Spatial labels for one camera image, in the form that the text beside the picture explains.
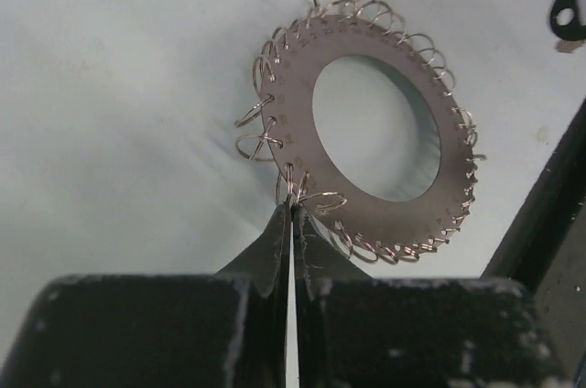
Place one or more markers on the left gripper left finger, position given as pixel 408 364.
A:
pixel 227 329

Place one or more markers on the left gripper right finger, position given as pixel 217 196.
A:
pixel 358 331

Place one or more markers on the metal disc with keyrings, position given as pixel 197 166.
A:
pixel 359 117

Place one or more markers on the black key tag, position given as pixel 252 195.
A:
pixel 567 19

